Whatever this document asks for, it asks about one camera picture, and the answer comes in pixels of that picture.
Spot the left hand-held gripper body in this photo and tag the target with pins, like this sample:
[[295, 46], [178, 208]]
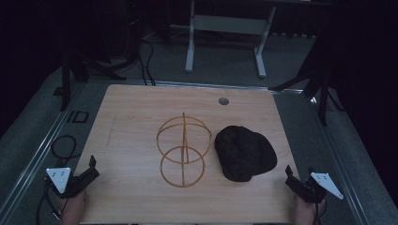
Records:
[[59, 178]]

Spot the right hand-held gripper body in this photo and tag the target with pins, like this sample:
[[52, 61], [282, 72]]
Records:
[[316, 187]]

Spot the person's right hand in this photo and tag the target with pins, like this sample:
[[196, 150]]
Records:
[[305, 214]]

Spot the person's left hand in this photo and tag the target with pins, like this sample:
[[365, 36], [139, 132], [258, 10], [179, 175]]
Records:
[[74, 209]]

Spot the black cap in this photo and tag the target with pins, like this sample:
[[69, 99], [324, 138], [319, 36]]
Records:
[[242, 153]]

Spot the black tripod stand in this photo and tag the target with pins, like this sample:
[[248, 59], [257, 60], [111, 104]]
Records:
[[322, 93], [65, 84]]

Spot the grey round table grommet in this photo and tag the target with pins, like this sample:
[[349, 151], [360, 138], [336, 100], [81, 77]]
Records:
[[223, 101]]

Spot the silver metal floor rail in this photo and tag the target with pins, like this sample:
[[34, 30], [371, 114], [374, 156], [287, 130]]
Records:
[[40, 150], [338, 162]]

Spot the white metal desk frame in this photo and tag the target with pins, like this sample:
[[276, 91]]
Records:
[[230, 24]]

